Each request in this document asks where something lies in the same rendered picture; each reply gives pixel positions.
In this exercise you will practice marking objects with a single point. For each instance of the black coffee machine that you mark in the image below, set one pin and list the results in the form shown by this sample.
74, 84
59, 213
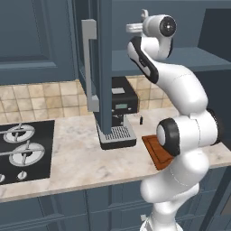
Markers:
123, 99

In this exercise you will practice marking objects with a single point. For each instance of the small black object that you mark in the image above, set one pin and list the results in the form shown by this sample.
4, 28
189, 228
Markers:
140, 120

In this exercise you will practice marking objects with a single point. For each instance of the dark blue open cabinet door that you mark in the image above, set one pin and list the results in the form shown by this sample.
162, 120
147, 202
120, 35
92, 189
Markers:
215, 33

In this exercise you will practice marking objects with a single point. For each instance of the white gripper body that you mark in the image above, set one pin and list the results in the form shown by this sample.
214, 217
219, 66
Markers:
134, 28

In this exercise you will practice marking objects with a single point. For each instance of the blue open wall cabinet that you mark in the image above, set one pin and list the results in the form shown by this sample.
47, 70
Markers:
192, 57

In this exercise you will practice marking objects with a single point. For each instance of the blue base cabinet run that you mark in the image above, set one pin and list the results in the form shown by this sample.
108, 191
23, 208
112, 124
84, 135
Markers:
75, 207

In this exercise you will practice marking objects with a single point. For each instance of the brown wooden cutting board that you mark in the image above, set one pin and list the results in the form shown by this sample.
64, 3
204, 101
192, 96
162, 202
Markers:
153, 150

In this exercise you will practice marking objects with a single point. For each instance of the blue closed wall cabinet door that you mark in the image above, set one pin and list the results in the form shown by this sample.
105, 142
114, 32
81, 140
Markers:
33, 39

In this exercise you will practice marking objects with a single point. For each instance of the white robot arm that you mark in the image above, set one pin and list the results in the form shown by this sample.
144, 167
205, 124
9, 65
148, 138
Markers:
183, 90

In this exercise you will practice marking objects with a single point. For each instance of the black gas hob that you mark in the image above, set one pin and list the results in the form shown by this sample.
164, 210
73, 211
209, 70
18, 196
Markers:
24, 150

